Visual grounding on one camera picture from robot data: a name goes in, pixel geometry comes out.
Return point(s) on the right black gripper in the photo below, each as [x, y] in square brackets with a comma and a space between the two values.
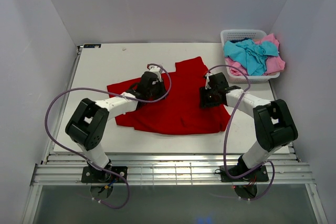
[209, 98]

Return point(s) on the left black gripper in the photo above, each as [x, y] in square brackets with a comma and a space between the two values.
[158, 91]

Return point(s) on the red t shirt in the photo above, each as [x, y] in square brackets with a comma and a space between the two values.
[180, 112]

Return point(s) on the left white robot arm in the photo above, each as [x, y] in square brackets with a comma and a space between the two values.
[88, 122]

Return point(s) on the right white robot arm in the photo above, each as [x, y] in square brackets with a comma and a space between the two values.
[274, 125]

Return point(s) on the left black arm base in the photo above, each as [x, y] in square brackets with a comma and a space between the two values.
[92, 175]

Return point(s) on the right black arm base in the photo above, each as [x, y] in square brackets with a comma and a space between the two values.
[258, 175]

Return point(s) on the turquoise t shirt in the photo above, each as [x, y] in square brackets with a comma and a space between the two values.
[250, 55]

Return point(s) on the white plastic basket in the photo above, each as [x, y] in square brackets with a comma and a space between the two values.
[239, 34]

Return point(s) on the pink t shirt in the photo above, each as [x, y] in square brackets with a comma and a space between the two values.
[274, 64]

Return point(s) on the blue white label sticker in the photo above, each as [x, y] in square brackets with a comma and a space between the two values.
[92, 46]

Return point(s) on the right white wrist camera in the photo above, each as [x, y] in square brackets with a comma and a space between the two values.
[207, 78]

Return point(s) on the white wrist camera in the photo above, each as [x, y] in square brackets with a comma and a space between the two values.
[155, 69]
[207, 78]

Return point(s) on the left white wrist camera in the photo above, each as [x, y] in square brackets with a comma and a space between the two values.
[155, 69]

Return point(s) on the aluminium frame rails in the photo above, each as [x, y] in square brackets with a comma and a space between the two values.
[179, 161]

